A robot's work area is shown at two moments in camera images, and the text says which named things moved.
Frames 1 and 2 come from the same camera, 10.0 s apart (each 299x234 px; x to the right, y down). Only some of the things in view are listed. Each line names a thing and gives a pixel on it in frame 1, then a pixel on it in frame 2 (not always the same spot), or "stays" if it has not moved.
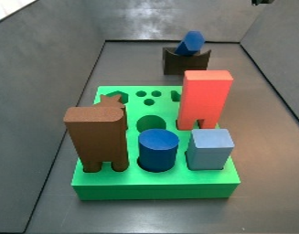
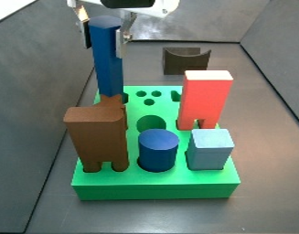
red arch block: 206,91 stays
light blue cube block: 209,148 stays
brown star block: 110,101 stays
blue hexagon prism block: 191,44 → 105,28
